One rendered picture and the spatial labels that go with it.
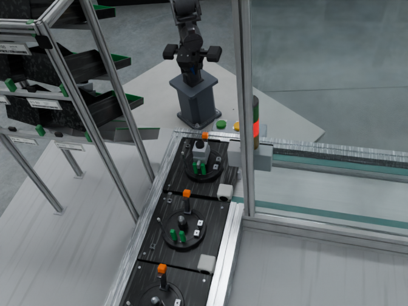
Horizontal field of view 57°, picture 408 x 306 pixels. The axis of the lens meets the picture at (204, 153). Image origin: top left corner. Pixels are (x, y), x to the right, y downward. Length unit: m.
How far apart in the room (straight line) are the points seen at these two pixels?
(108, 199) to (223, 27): 2.67
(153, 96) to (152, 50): 1.90
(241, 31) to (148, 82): 1.21
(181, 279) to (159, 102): 0.91
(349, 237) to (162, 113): 0.95
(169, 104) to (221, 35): 2.05
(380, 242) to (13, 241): 1.24
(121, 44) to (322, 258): 3.07
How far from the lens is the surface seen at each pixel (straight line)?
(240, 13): 0.72
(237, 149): 1.02
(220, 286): 1.14
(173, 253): 1.18
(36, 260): 1.47
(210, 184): 1.28
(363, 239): 1.26
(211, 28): 3.84
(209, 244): 1.17
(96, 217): 1.46
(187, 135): 1.46
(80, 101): 0.94
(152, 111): 1.74
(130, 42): 3.87
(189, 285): 1.13
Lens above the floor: 2.02
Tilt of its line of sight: 50 degrees down
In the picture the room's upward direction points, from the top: 10 degrees counter-clockwise
